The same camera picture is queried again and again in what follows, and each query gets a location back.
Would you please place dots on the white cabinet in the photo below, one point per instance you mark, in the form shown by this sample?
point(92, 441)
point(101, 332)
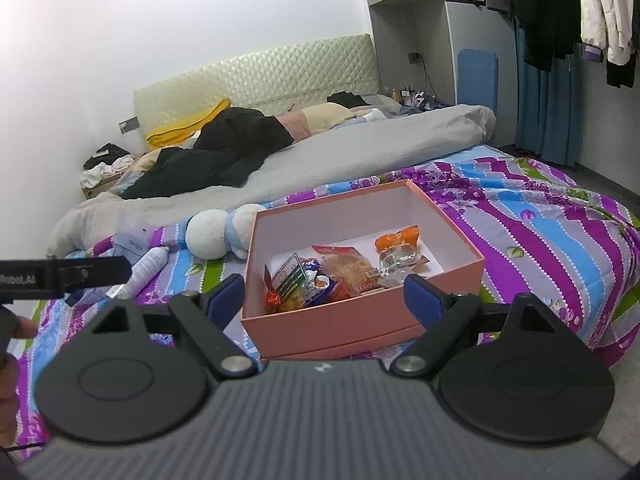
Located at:
point(435, 5)

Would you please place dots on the orange clear snack packet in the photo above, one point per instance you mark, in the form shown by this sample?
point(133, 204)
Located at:
point(400, 255)

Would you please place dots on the purple floral bedsheet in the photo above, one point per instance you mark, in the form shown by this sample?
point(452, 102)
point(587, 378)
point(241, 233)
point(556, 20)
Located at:
point(525, 240)

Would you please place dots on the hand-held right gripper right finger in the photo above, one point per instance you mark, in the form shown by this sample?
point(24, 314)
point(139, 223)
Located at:
point(422, 300)

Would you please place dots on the clear red-edged snack packet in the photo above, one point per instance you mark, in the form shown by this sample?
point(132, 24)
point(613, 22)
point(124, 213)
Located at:
point(350, 272)

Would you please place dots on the blue purple snack packet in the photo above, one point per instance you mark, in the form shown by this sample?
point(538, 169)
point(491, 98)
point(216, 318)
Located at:
point(320, 285)

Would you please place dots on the blue board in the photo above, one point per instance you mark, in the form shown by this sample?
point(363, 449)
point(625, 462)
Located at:
point(477, 90)

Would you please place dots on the white plush toy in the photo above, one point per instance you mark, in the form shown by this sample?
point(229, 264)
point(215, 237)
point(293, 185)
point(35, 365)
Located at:
point(215, 232)

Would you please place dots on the small items on nightstand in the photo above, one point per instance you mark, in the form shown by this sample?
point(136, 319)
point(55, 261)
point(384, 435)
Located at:
point(415, 97)

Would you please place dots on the black white clothing heap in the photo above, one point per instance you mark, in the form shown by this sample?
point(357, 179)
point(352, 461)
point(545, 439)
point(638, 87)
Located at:
point(107, 162)

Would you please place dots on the person's left hand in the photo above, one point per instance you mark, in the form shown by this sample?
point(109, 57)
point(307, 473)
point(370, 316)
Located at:
point(25, 329)

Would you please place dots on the hanging white jacket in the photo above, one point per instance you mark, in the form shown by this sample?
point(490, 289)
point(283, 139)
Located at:
point(610, 10)

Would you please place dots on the wall socket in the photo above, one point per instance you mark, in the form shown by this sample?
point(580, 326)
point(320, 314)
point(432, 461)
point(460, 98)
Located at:
point(129, 125)

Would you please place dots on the blue curtain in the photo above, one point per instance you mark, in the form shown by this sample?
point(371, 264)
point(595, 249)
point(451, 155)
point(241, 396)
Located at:
point(550, 110)

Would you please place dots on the black clothes pile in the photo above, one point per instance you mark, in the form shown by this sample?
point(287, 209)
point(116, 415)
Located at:
point(225, 150)

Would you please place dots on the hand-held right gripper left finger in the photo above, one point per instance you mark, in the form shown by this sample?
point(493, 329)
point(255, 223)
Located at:
point(227, 297)

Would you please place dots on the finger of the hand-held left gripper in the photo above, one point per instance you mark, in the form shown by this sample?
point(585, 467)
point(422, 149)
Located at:
point(100, 271)

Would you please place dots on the beige pillow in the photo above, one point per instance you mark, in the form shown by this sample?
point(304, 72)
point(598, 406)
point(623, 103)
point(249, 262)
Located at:
point(320, 117)

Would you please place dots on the wooden nightstand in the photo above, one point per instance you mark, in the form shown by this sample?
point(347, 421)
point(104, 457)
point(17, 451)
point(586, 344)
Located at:
point(97, 191)

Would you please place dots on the hanging black clothes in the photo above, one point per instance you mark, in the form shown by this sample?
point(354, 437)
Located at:
point(545, 10)

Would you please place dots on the yellow cloth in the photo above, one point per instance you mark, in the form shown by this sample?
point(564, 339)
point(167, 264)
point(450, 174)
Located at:
point(185, 127)

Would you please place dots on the white cylindrical bottle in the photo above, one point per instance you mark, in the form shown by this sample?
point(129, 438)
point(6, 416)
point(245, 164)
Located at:
point(147, 267)

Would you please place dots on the grey quilt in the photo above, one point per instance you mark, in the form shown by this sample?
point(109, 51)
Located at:
point(350, 160)

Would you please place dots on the pink cardboard box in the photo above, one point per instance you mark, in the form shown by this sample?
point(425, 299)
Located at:
point(350, 320)

